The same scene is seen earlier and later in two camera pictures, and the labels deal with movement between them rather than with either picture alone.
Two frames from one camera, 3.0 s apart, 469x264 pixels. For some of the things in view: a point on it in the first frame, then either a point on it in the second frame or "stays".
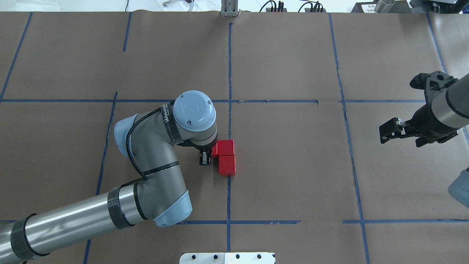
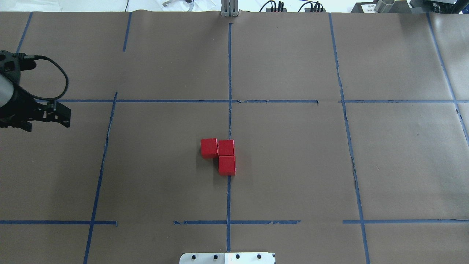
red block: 225,147 stays
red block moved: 226,165 stays
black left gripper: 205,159 to 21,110
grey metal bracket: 229,8 stays
